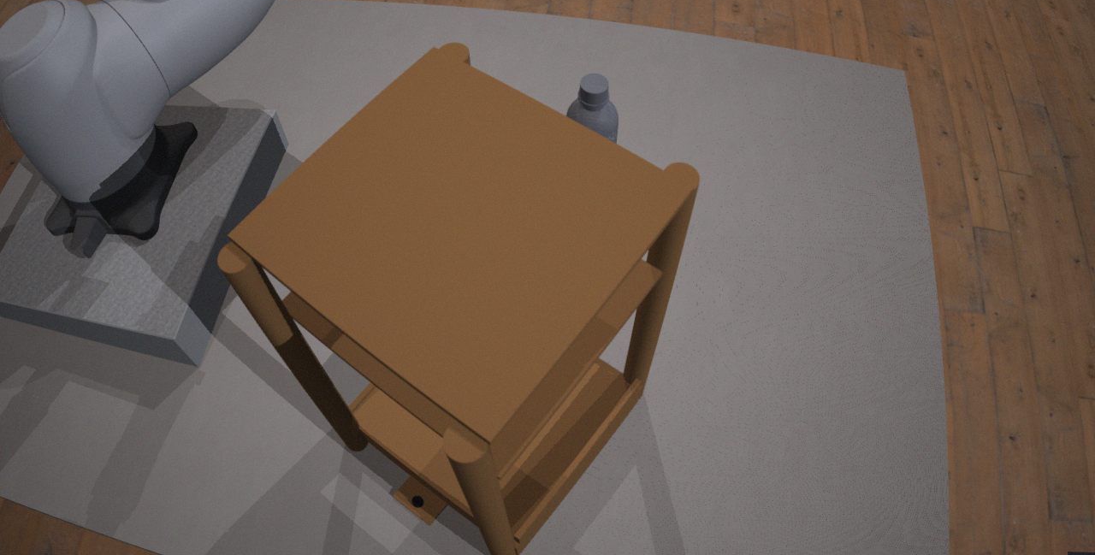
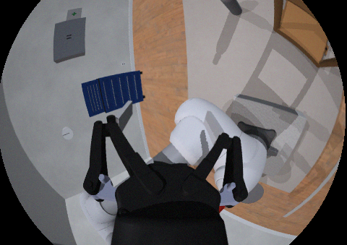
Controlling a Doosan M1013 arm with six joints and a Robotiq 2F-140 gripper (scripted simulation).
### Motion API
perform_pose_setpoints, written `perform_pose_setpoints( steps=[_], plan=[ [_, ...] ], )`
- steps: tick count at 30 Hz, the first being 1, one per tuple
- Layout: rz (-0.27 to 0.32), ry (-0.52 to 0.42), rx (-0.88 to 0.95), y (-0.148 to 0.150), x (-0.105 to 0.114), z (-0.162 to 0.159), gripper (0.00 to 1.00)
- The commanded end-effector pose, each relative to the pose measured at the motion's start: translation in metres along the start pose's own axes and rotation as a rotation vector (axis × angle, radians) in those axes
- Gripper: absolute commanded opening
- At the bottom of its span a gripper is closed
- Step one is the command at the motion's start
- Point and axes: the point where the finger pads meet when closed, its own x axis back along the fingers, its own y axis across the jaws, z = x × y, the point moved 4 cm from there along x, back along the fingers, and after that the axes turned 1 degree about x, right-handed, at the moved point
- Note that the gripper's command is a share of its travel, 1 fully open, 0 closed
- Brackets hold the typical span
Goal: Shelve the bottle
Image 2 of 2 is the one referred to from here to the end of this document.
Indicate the grey bottle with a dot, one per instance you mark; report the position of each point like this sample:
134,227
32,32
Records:
233,6

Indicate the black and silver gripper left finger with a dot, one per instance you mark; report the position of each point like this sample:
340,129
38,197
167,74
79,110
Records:
97,183

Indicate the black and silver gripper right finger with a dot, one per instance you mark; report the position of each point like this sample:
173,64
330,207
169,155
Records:
234,188

